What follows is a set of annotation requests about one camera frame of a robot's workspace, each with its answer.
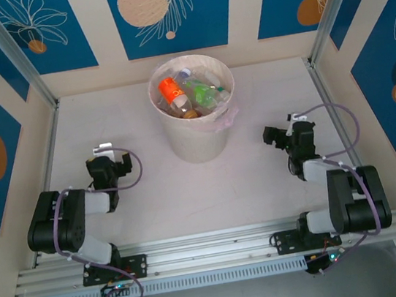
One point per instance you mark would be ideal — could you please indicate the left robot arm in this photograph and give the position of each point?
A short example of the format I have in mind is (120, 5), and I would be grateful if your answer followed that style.
(64, 219)

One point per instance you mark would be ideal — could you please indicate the aluminium frame post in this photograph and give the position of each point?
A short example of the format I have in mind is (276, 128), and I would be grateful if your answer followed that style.
(15, 52)
(336, 3)

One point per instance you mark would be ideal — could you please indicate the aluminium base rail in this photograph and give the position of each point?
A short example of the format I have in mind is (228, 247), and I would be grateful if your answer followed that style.
(205, 251)

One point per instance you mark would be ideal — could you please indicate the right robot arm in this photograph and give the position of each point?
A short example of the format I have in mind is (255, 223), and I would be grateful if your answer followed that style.
(356, 200)

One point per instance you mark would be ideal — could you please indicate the clear plastic bin liner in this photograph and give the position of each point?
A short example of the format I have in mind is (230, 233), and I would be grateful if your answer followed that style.
(228, 118)

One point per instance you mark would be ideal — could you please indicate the clear bottle orange label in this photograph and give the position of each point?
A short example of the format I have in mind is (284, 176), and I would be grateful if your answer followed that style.
(171, 89)

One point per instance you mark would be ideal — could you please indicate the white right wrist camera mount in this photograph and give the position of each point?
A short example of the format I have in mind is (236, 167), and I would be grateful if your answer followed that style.
(295, 119)

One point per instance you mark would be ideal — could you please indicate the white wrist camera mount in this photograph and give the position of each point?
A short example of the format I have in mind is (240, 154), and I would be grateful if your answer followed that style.
(103, 147)
(295, 119)

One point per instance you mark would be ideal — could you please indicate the clear bottle light green label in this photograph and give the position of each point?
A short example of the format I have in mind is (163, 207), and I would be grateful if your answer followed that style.
(201, 96)

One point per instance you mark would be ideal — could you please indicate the aluminium side rail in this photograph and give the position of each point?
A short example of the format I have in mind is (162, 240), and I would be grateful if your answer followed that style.
(52, 147)
(328, 100)

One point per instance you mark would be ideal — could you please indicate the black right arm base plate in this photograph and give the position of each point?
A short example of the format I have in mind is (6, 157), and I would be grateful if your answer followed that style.
(286, 241)

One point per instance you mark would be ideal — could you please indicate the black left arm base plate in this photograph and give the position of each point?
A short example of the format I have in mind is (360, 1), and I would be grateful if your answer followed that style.
(137, 266)

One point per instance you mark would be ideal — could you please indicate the small clear bottle blue label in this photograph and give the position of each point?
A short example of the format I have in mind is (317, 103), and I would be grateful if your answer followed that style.
(185, 72)

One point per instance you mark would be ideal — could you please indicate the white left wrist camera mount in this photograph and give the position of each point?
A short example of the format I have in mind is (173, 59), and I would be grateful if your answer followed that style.
(103, 147)

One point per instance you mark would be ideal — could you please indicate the cream plastic waste bin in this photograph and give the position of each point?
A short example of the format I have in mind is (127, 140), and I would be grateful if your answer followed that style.
(197, 145)

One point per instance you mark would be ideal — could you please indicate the clear plastic bottle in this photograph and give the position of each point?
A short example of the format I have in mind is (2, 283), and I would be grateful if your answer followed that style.
(223, 96)

